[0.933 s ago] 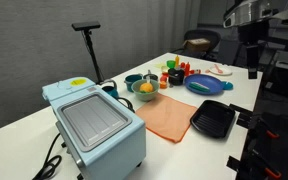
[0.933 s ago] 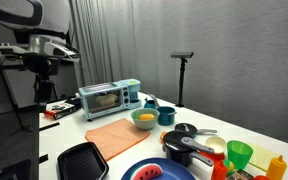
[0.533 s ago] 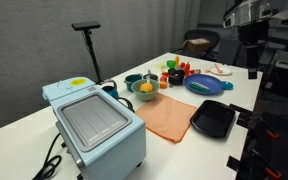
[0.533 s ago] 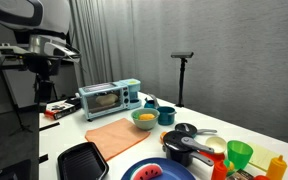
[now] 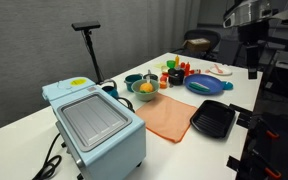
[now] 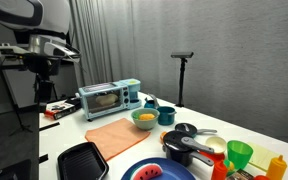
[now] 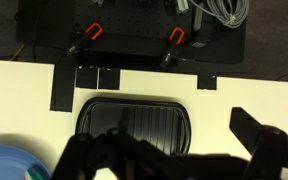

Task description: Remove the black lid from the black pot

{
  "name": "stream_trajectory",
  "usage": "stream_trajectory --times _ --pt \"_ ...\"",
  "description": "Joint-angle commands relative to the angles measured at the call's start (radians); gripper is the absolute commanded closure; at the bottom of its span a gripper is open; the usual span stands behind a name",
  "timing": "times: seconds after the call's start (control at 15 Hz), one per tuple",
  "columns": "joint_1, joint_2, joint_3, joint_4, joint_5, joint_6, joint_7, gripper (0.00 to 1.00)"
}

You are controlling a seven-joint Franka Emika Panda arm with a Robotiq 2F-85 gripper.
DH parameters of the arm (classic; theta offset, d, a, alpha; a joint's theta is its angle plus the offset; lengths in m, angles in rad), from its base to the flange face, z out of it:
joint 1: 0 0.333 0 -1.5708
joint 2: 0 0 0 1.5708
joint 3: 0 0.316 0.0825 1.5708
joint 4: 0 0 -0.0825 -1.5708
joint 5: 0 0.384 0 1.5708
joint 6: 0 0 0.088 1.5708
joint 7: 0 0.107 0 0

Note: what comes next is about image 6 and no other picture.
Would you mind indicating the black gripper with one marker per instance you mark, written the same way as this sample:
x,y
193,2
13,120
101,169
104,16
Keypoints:
x,y
42,65

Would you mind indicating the black frying pan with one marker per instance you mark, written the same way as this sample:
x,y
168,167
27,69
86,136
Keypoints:
x,y
174,139

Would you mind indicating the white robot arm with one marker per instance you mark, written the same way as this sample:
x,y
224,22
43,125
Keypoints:
x,y
54,13

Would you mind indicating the teal toy pot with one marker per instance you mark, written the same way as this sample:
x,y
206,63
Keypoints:
x,y
166,116

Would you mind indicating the black red cardboard box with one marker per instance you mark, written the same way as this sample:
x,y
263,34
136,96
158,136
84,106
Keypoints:
x,y
62,109

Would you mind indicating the black bar on table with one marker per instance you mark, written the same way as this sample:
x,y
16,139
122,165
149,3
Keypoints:
x,y
49,126

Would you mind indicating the black tripod stand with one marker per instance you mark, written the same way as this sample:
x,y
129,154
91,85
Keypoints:
x,y
182,73
20,121

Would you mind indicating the white flat electronics box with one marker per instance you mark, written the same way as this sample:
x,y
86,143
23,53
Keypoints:
x,y
9,50

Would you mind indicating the bread loaf in oven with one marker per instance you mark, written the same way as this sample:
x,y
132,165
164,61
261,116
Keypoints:
x,y
106,99

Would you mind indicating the light blue toaster oven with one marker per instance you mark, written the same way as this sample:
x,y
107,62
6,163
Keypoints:
x,y
117,88

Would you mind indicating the black grill tray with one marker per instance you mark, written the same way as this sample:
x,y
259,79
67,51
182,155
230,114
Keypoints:
x,y
82,163

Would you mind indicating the grey curtain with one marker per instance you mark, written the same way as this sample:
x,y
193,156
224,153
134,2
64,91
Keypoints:
x,y
100,40

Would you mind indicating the orange cloth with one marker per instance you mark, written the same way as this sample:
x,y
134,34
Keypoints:
x,y
117,136

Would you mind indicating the green bowl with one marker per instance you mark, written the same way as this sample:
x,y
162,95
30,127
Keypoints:
x,y
145,124

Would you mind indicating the orange yellow toy food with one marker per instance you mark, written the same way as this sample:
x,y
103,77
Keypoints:
x,y
147,116

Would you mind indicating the teal toy kettle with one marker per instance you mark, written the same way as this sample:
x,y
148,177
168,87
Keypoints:
x,y
149,103

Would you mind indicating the small orange toy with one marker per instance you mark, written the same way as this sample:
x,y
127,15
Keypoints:
x,y
163,136

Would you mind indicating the toy watermelon slice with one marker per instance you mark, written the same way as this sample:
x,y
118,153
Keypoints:
x,y
146,172

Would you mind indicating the blue plate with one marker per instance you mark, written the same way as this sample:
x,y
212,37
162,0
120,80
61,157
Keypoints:
x,y
174,171

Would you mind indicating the cream bowl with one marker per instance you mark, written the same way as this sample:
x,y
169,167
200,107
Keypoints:
x,y
216,144

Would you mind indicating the red ketchup bottle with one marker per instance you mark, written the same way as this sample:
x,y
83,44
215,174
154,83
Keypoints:
x,y
219,171

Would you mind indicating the green yellow toy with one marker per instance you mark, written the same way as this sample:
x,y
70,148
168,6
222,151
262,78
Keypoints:
x,y
230,165

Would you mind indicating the green cup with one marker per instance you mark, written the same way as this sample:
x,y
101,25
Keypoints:
x,y
239,151

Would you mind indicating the small brown box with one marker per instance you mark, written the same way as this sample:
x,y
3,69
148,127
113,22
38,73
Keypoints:
x,y
239,175

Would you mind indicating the pale yellow cutting board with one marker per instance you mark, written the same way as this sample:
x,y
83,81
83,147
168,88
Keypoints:
x,y
262,156

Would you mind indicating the small red toy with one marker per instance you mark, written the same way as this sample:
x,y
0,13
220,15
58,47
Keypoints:
x,y
261,177

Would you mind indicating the yellow mustard bottle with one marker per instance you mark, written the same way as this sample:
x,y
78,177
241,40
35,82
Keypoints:
x,y
276,169

